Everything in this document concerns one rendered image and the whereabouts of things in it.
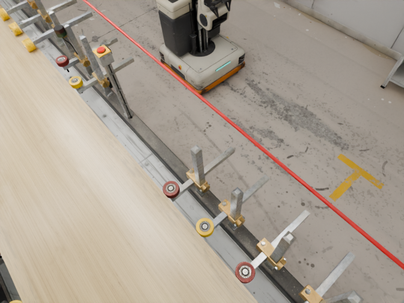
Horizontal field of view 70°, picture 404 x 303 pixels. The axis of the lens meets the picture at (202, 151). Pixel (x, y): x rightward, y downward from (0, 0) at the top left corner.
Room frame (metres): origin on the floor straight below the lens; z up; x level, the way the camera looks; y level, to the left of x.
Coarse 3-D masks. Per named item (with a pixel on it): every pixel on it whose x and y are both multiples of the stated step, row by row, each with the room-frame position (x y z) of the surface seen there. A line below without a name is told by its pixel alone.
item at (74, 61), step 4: (112, 40) 1.85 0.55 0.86; (116, 40) 1.86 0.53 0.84; (108, 44) 1.83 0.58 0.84; (92, 48) 1.78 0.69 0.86; (96, 48) 1.78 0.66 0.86; (84, 52) 1.75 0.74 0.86; (72, 60) 1.68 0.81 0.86; (76, 60) 1.68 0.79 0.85; (68, 64) 1.64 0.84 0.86; (72, 64) 1.66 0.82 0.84; (64, 68) 1.62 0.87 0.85; (68, 68) 1.63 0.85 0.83
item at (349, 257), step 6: (348, 252) 0.24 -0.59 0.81; (348, 258) 0.22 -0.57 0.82; (354, 258) 0.21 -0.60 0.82; (342, 264) 0.19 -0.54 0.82; (348, 264) 0.19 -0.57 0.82; (336, 270) 0.17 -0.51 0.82; (342, 270) 0.17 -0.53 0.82; (330, 276) 0.15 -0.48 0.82; (336, 276) 0.15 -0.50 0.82; (324, 282) 0.13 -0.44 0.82; (330, 282) 0.13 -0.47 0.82; (318, 288) 0.11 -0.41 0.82; (324, 288) 0.11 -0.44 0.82
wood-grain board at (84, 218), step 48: (0, 48) 1.85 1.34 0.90; (0, 96) 1.37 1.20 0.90; (48, 96) 1.32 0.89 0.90; (0, 144) 0.99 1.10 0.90; (48, 144) 0.95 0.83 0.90; (96, 144) 0.92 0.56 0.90; (0, 192) 0.69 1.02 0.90; (48, 192) 0.66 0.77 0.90; (96, 192) 0.63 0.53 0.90; (144, 192) 0.60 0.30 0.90; (0, 240) 0.45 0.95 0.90; (48, 240) 0.42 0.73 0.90; (96, 240) 0.39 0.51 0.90; (144, 240) 0.37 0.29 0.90; (192, 240) 0.35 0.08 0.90; (48, 288) 0.22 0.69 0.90; (96, 288) 0.20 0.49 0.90; (144, 288) 0.18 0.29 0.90; (192, 288) 0.16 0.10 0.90; (240, 288) 0.14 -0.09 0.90
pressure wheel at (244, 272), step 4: (240, 264) 0.23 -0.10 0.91; (244, 264) 0.23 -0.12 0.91; (248, 264) 0.22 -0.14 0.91; (236, 268) 0.21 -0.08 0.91; (240, 268) 0.21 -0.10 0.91; (244, 268) 0.21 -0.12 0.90; (248, 268) 0.21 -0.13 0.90; (252, 268) 0.21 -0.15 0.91; (236, 272) 0.20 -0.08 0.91; (240, 272) 0.20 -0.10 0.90; (244, 272) 0.19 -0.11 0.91; (248, 272) 0.19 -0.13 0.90; (252, 272) 0.19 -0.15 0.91; (236, 276) 0.18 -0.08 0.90; (240, 276) 0.18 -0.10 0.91; (244, 276) 0.18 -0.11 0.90; (248, 276) 0.18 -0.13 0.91; (252, 276) 0.18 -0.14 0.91; (240, 280) 0.17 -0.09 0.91; (244, 280) 0.17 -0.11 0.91; (248, 280) 0.16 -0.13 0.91
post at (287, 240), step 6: (288, 234) 0.26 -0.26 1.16; (282, 240) 0.25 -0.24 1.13; (288, 240) 0.24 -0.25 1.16; (294, 240) 0.24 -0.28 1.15; (276, 246) 0.25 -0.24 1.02; (282, 246) 0.24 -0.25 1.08; (288, 246) 0.23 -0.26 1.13; (276, 252) 0.24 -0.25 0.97; (282, 252) 0.23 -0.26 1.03; (276, 258) 0.23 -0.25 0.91; (270, 264) 0.24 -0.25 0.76
